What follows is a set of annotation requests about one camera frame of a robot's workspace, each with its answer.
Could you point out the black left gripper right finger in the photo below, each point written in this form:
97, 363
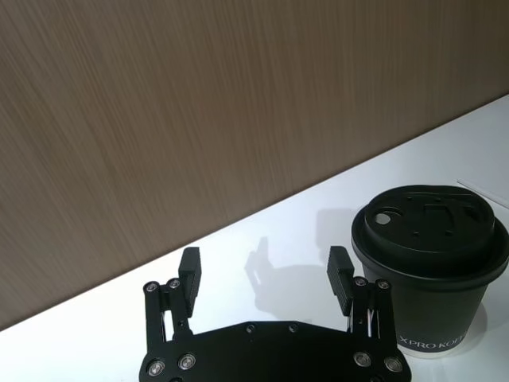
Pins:
340, 278

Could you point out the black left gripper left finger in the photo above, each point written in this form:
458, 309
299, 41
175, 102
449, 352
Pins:
190, 274

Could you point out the black paper coffee cup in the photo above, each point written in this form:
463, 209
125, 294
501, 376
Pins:
429, 310

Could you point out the black plastic cup lid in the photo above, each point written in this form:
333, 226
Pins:
429, 235

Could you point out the flat white sheet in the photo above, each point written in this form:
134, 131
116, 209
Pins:
492, 188

